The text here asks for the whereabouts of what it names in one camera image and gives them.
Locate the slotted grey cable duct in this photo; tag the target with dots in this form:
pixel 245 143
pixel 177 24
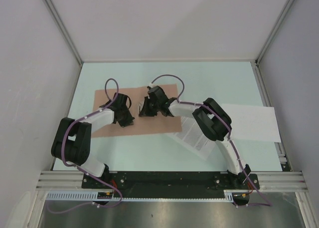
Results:
pixel 103 197

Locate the blank white paper sheet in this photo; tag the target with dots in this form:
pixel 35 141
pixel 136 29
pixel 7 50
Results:
pixel 248 122

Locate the printed text paper sheet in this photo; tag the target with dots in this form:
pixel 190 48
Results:
pixel 192 138

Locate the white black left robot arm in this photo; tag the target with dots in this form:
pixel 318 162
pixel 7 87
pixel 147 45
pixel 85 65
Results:
pixel 72 142

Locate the aluminium right side rail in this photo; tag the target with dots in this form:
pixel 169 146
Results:
pixel 272 125

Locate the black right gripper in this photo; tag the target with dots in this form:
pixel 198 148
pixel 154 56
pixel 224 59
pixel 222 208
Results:
pixel 146 112

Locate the aluminium left corner post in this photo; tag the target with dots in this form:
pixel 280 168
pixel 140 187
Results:
pixel 63 30

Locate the aluminium front frame rail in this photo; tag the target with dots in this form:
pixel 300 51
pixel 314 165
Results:
pixel 269 181

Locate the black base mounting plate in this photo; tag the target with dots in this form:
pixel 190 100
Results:
pixel 215 180

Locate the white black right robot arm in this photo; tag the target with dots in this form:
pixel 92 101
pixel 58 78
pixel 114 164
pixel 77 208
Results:
pixel 212 120

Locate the aluminium right corner post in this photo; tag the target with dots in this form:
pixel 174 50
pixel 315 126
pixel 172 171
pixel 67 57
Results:
pixel 284 12

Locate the aluminium corner post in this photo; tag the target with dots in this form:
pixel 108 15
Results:
pixel 284 12
pixel 63 30

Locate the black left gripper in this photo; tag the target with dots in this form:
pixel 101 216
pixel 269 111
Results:
pixel 128 120

